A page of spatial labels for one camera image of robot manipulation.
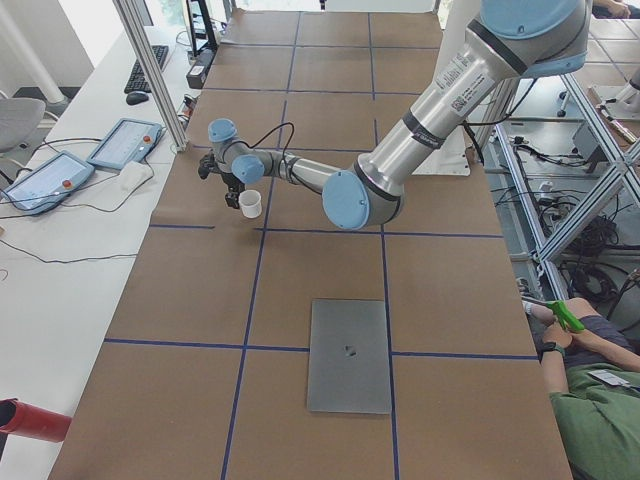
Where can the red cylinder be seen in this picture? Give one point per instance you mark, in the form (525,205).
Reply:
(26,420)

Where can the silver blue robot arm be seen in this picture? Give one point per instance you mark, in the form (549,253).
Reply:
(549,38)

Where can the silver closed laptop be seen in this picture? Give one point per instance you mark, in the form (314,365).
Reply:
(348,362)

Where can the black computer mouse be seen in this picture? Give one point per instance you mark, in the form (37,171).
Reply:
(136,97)

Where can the black electronics box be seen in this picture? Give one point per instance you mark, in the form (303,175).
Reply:
(197,74)

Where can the right blue teach pendant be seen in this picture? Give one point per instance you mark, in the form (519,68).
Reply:
(130,140)

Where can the person in green shirt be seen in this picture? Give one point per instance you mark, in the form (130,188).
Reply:
(593,390)

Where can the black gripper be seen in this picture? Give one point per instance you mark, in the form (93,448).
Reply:
(230,183)

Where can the aluminium side frame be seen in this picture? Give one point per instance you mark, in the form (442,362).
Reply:
(571,156)

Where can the aluminium frame post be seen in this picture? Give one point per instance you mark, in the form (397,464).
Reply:
(134,28)

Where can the green hand tool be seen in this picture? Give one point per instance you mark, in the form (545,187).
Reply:
(567,320)

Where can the left blue teach pendant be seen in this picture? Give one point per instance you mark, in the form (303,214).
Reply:
(49,184)

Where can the blue teach pendant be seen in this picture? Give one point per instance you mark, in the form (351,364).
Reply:
(49,184)
(130,140)

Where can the white cloth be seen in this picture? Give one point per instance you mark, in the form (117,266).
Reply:
(133,175)

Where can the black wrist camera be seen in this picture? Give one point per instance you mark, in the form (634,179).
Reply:
(207,166)

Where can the grey office chair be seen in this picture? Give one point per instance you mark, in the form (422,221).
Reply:
(20,117)

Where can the black wrist watch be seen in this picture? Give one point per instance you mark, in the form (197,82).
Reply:
(552,346)

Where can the white paper cup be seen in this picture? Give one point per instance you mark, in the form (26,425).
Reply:
(250,202)

